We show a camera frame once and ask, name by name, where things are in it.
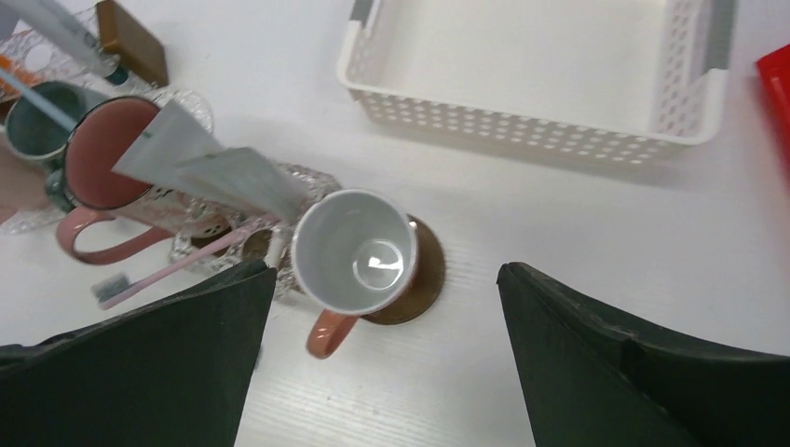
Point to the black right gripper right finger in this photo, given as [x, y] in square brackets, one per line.
[595, 375]

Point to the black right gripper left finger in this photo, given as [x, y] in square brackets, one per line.
[175, 372]

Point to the pale pink toothbrush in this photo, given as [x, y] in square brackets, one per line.
[179, 262]

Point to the orange-pink mug white inside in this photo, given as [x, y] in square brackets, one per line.
[354, 253]

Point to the orange capped toothpaste tube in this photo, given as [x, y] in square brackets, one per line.
[173, 136]

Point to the pink mug white inside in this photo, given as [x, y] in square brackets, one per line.
[22, 184]

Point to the pink ghost pattern mug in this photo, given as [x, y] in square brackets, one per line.
[101, 137]

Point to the white blue toothbrush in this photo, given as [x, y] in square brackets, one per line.
[44, 105]

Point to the grey-green ceramic mug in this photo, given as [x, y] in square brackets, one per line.
[36, 138]

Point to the white toothpaste tube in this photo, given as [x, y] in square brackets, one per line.
[65, 31]

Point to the clear acrylic toothbrush holder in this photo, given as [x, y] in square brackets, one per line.
[266, 238]

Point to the white pink toothbrush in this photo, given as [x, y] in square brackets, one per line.
[278, 243]

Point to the black capped toothpaste tube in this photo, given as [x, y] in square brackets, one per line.
[244, 179]

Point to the wooden acrylic toothbrush holder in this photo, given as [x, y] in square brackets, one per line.
[121, 35]

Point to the clear textured acrylic tray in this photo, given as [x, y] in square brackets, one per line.
[17, 221]

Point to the brown oval wooden tray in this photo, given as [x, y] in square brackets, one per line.
[427, 283]

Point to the red plastic organizer tray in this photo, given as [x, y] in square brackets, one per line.
[773, 74]

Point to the white perforated plastic basket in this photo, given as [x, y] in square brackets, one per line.
[617, 82]

